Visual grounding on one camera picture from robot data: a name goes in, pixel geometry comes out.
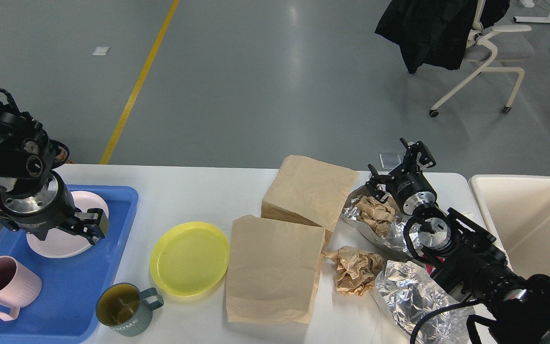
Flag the yellow plate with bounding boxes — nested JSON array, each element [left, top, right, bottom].
[[150, 221, 231, 298]]

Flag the blue plastic tray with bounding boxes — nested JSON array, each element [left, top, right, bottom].
[[0, 185, 139, 344]]

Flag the white office chair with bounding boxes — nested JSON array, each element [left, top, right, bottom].
[[429, 0, 533, 118]]

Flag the brown paper bag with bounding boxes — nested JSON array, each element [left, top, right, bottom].
[[225, 215, 325, 324], [261, 155, 359, 244]]

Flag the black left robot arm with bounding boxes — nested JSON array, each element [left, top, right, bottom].
[[0, 88, 109, 245]]

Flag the front brown paper bag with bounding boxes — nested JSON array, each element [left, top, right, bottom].
[[225, 215, 325, 324]]

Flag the pink plate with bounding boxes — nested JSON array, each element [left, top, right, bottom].
[[25, 190, 109, 258]]

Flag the green grey mug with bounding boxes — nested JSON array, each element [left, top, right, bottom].
[[95, 282, 164, 337]]

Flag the rear brown paper bag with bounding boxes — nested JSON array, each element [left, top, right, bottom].
[[261, 155, 359, 244]]

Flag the black jacket on chair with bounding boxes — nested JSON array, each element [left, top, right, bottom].
[[374, 0, 511, 75]]

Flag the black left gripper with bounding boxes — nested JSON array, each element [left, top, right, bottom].
[[0, 172, 109, 245]]

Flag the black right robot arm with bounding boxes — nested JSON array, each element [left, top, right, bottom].
[[365, 139, 550, 344]]

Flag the crumpled paper in foil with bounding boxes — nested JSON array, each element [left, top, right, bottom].
[[356, 196, 397, 237]]

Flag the pink ribbed mug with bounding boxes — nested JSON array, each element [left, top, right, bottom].
[[0, 256, 43, 322]]

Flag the white plastic bin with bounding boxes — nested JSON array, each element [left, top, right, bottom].
[[469, 174, 550, 279]]

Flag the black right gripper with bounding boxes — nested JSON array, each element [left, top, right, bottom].
[[365, 139, 437, 215]]

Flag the lower aluminium foil sheet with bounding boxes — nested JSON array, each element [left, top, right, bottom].
[[373, 260, 475, 344]]

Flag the crumpled brown paper ball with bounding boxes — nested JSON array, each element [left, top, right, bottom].
[[323, 246, 385, 296]]

